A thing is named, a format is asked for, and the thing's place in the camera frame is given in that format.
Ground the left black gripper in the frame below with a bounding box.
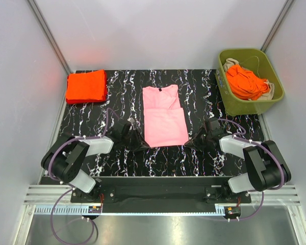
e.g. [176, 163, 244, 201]
[121, 128, 149, 152]

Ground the pink t shirt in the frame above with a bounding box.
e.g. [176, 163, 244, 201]
[142, 84, 189, 148]

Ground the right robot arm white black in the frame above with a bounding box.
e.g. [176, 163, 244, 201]
[185, 117, 292, 202]

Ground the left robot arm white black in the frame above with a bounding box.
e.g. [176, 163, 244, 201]
[41, 120, 149, 202]

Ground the black marbled table mat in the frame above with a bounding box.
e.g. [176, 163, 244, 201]
[59, 69, 269, 177]

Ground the orange t shirt in bin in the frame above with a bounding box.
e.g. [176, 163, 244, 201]
[225, 65, 271, 101]

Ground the folded orange t shirt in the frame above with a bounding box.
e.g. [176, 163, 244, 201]
[65, 70, 108, 105]

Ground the right small circuit board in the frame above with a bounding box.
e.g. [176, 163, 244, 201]
[226, 206, 241, 214]

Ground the small circuit board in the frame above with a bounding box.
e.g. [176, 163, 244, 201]
[226, 206, 241, 214]
[88, 206, 102, 213]

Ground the left small circuit board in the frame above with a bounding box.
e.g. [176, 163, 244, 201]
[88, 206, 102, 213]

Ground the olive green plastic bin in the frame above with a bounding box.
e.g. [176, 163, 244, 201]
[216, 48, 285, 116]

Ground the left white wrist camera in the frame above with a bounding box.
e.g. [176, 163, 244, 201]
[127, 117, 136, 127]

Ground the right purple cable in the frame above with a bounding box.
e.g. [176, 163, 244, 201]
[218, 118, 288, 222]

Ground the purple cable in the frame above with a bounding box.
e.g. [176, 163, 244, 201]
[47, 107, 123, 244]
[218, 118, 288, 222]

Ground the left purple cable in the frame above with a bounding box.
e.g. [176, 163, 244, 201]
[47, 107, 123, 244]

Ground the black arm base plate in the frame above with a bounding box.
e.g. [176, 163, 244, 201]
[71, 176, 251, 204]

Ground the aluminium rail frame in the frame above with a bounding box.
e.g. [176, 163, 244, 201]
[24, 185, 301, 217]

